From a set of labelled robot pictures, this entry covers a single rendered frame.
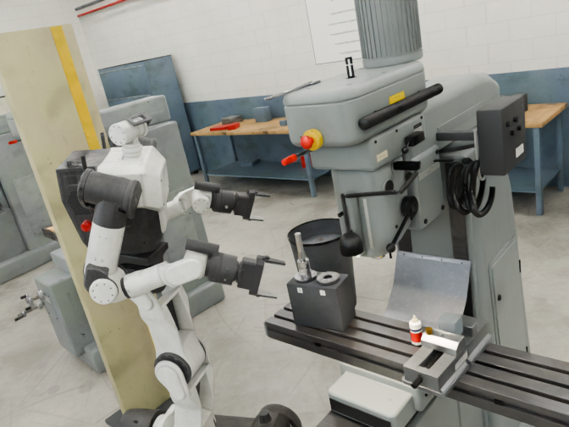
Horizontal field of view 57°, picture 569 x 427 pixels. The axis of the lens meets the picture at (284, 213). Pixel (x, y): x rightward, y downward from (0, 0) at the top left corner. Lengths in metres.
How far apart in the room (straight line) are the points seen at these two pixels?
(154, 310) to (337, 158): 0.79
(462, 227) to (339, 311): 0.56
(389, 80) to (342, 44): 5.26
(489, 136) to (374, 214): 0.42
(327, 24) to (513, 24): 2.25
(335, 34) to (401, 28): 5.12
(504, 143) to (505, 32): 4.24
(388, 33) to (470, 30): 4.31
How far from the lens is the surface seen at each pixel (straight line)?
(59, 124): 2.96
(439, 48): 6.22
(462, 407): 2.33
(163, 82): 8.92
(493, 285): 2.26
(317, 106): 1.49
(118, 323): 3.24
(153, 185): 1.63
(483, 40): 6.02
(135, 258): 1.79
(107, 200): 1.51
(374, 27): 1.79
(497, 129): 1.72
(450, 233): 2.12
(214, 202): 2.00
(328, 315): 2.06
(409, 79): 1.71
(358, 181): 1.65
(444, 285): 2.18
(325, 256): 3.75
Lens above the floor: 2.07
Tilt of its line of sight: 19 degrees down
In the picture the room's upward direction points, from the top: 12 degrees counter-clockwise
